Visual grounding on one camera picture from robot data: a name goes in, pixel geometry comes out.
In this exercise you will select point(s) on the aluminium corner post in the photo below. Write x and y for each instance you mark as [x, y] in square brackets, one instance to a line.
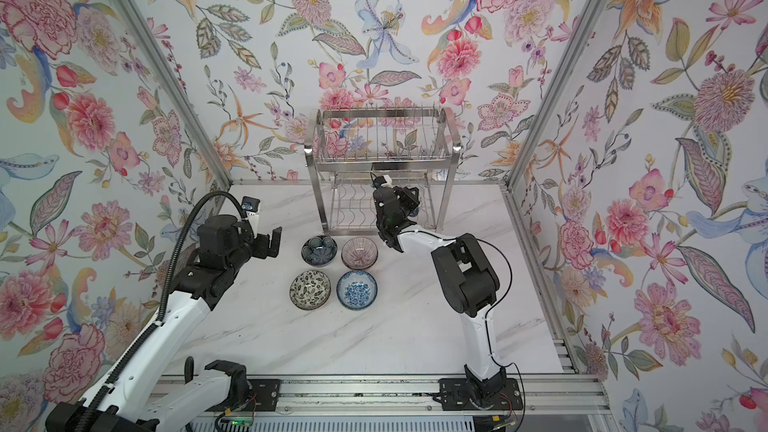
[562, 75]
[136, 24]

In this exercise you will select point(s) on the dark navy petal bowl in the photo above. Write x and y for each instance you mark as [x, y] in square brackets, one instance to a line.
[319, 250]

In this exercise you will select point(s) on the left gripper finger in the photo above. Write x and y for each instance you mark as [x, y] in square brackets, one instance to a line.
[260, 246]
[274, 243]

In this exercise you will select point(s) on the light blue floral bowl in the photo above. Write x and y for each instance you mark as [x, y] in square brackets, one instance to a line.
[356, 290]

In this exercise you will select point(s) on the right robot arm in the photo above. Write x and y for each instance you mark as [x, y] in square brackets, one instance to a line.
[466, 277]

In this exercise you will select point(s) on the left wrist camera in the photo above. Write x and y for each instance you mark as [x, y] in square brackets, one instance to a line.
[251, 206]

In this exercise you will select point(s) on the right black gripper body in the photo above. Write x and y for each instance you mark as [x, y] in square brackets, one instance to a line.
[409, 204]

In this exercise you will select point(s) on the right aluminium corner post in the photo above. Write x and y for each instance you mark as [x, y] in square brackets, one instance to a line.
[562, 75]

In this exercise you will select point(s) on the purple striped bowl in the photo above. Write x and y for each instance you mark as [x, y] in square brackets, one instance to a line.
[359, 253]

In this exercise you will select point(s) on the left aluminium corner post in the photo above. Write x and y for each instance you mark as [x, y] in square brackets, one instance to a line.
[136, 24]

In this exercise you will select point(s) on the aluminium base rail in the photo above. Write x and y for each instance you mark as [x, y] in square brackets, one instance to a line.
[400, 395]

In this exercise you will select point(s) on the steel two-tier dish rack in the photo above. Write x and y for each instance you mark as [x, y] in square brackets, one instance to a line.
[346, 149]

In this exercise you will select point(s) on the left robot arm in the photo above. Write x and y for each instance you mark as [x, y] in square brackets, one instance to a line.
[120, 400]

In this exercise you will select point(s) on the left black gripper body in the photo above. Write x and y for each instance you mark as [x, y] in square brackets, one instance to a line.
[244, 251]

